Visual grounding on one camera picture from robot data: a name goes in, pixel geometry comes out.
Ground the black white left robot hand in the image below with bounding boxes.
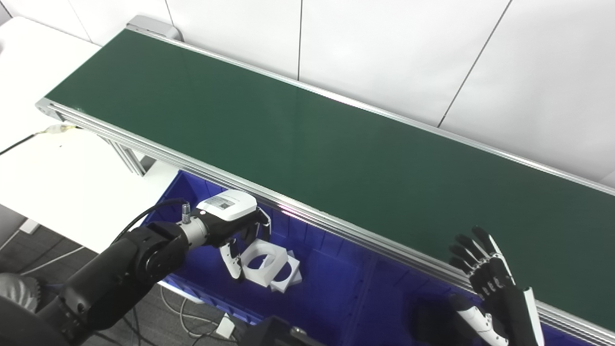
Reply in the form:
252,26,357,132
196,189,272,281

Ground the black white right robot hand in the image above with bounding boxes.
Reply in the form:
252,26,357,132
448,225,546,346

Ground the white square part with hole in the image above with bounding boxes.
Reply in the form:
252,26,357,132
269,249,303,293
240,239,289,288

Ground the grey robot shoulder joint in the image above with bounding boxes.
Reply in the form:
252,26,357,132
0,272,42,313

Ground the blue plastic bin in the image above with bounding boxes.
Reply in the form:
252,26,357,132
142,170,380,346
344,250,601,346

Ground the aluminium conveyor support leg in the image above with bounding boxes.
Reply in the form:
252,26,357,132
98,136,157,177

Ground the black robot torso part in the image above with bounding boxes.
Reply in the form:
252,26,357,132
238,315,333,346

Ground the grey conveyor end cover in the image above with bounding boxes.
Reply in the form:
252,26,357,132
125,15,184,42

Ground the white power adapter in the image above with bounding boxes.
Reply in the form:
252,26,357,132
215,314,236,339

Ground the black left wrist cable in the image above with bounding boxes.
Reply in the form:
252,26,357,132
113,198,191,243

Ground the green conveyor belt aluminium frame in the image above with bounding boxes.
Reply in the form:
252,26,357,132
36,26,615,346

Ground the white floor cable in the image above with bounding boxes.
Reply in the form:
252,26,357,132
160,285,222,340

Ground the black cable with white connector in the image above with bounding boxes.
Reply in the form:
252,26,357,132
0,124,78,157

